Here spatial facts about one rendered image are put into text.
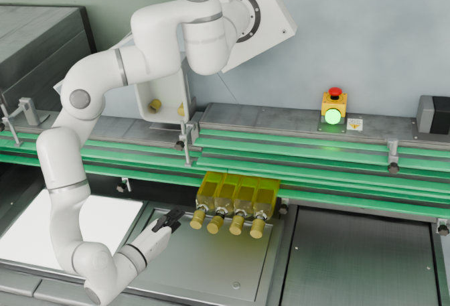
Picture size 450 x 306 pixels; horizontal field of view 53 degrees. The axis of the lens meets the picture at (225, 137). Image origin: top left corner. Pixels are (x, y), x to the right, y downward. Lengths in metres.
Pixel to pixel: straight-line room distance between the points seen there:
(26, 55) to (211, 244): 1.15
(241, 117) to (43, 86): 1.05
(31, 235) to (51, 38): 0.96
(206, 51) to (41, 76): 1.25
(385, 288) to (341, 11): 0.77
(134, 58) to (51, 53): 1.23
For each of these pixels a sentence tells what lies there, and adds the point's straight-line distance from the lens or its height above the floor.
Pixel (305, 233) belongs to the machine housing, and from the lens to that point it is 1.48.
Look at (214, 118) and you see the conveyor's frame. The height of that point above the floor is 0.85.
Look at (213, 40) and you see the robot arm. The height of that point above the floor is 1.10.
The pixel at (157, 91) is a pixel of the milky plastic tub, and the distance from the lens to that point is 1.55.
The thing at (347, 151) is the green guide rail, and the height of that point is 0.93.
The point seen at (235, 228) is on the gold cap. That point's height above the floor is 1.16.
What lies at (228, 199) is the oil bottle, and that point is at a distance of 1.32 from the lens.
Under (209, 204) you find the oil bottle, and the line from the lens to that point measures 1.33.
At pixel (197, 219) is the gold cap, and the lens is 1.29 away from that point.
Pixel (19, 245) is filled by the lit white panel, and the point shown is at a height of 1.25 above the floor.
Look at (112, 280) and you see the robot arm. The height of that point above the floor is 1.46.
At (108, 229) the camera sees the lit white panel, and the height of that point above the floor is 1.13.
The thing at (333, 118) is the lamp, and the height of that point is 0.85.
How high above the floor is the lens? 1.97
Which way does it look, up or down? 50 degrees down
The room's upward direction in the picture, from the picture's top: 156 degrees counter-clockwise
